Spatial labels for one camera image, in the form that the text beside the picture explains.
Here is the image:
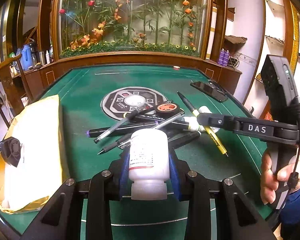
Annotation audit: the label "yellow black mechanical pencil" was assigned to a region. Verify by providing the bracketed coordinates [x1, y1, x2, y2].
[176, 90, 229, 157]

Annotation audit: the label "black folded item in box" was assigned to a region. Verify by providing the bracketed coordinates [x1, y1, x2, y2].
[0, 137, 21, 167]

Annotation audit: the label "blue sleeve forearm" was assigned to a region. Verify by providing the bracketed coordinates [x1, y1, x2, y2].
[280, 189, 300, 239]

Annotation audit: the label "wooden chair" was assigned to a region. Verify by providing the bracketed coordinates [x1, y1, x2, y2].
[0, 54, 33, 115]

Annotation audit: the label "purple capped black marker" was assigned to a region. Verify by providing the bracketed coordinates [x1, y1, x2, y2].
[86, 121, 158, 138]

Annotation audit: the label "artificial flower planter display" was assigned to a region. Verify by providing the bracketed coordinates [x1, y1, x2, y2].
[59, 0, 205, 58]

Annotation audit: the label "blue water kettle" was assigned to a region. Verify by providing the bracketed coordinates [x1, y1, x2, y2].
[16, 44, 33, 70]

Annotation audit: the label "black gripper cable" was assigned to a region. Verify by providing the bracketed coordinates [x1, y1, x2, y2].
[277, 96, 300, 228]

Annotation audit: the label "clear silver tip pen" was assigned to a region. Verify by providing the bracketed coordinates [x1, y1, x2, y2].
[94, 104, 147, 144]

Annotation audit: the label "yellow capped black marker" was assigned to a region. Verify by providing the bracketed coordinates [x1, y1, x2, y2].
[128, 114, 190, 131]

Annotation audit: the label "eyeglasses by phone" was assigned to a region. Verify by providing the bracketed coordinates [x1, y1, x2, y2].
[208, 80, 226, 95]

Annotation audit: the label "round dice control panel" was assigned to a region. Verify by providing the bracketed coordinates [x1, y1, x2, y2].
[101, 87, 167, 120]

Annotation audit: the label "black fineliner pen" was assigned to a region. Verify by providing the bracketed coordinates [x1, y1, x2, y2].
[118, 130, 202, 151]

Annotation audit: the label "red plastic bag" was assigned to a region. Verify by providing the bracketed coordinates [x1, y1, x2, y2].
[264, 112, 273, 121]

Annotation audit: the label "clear barrel gel pen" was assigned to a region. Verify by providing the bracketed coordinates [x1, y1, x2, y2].
[98, 111, 185, 155]

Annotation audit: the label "red label white bottle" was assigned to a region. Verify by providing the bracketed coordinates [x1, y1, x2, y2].
[129, 141, 170, 201]

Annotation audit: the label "black electrical tape roll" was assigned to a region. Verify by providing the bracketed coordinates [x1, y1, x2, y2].
[155, 102, 180, 118]

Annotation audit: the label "tall white plastic bottle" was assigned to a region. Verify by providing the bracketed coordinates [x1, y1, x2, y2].
[198, 106, 212, 114]

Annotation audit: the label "yellow open storage box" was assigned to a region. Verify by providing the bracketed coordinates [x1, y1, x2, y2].
[0, 95, 70, 214]

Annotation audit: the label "purple bottles on shelf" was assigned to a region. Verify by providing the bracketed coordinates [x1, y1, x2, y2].
[217, 48, 230, 66]

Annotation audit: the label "green label white bottle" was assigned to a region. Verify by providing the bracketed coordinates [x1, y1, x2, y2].
[183, 116, 206, 132]

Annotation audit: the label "person's right hand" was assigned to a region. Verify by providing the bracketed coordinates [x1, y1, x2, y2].
[260, 151, 300, 205]

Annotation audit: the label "black smartphone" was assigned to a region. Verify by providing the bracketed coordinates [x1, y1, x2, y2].
[190, 81, 228, 102]

